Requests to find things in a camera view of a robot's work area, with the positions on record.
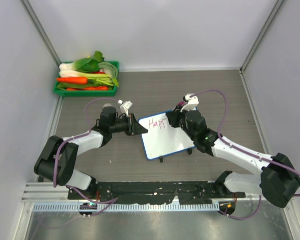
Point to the red bull can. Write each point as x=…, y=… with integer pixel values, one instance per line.
x=107, y=105

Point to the pale green bean bundle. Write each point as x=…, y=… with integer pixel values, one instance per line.
x=109, y=68

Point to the green plastic tray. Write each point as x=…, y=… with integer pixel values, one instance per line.
x=60, y=88

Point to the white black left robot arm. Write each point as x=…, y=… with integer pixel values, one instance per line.
x=58, y=157

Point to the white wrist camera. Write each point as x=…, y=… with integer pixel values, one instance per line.
x=125, y=106
x=190, y=102

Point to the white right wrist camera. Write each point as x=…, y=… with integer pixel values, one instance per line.
x=190, y=102

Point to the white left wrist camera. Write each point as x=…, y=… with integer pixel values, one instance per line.
x=125, y=106

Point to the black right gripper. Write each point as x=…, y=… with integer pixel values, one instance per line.
x=173, y=116

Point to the white slotted cable duct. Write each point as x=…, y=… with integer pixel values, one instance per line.
x=80, y=207

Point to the small orange carrot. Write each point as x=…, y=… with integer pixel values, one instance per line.
x=91, y=88

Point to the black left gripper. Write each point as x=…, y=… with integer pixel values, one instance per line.
x=134, y=127

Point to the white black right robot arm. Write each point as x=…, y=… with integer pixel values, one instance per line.
x=273, y=177

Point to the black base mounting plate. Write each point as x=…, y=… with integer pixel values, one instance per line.
x=159, y=193

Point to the green bok choy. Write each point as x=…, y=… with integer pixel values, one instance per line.
x=85, y=65

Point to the blue framed whiteboard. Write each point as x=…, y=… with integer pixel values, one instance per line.
x=162, y=139

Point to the white marker with magenta cap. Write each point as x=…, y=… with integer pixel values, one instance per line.
x=178, y=106

